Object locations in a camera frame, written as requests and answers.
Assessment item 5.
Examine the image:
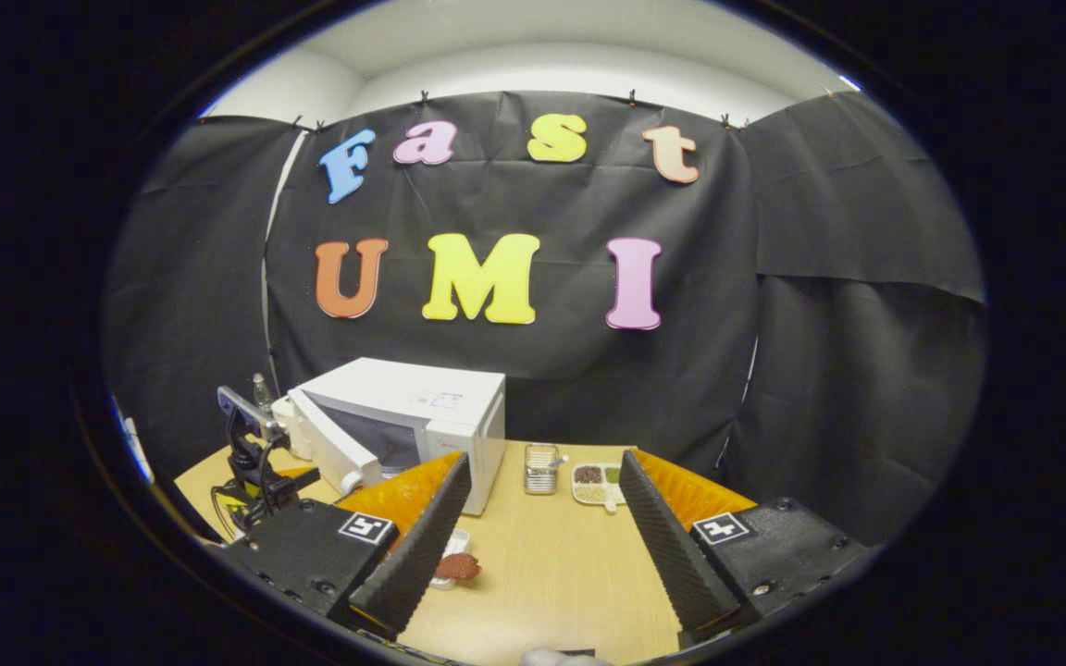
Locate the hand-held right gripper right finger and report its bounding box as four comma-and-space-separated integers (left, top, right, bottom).
619, 449, 872, 648

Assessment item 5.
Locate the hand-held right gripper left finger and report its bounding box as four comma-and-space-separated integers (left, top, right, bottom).
218, 451, 474, 641

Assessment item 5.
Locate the brown meat piece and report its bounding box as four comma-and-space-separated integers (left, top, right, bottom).
436, 552, 482, 583

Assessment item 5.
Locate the white microwave oven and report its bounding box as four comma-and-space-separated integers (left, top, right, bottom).
272, 357, 507, 517

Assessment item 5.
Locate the small white rectangular dish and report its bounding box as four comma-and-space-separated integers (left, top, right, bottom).
428, 527, 473, 591

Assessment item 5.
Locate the white divided snack tray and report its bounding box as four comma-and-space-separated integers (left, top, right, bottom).
572, 462, 629, 514

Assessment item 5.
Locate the white sheet with blue edge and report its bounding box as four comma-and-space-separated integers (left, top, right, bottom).
112, 396, 156, 485

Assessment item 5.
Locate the metal mesh basket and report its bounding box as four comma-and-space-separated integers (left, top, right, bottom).
523, 443, 569, 497

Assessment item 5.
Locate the black backdrop cloth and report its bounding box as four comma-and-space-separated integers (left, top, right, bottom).
100, 90, 987, 547

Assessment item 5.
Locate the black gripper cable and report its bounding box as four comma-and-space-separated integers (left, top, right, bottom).
210, 483, 249, 541

